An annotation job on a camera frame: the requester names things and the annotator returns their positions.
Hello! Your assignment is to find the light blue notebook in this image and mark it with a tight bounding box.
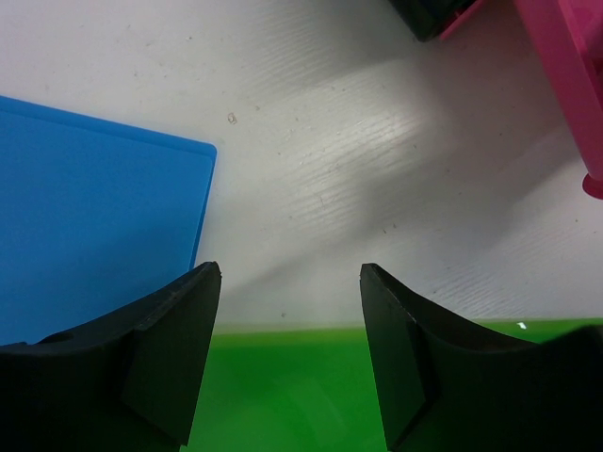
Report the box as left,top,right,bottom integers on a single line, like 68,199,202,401
1,97,217,345

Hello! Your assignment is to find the green plastic folder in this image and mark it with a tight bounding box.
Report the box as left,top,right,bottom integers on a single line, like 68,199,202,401
178,317,603,452

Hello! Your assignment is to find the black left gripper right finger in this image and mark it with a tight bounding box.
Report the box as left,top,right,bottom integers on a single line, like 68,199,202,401
360,264,602,451

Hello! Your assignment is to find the pink bottom drawer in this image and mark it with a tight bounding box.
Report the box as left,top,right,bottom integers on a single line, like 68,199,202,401
514,0,602,199

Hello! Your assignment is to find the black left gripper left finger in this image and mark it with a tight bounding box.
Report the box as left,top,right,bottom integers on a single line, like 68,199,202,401
1,262,220,451

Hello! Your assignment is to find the black pink drawer organizer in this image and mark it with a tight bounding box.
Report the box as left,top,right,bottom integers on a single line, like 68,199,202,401
389,0,483,42

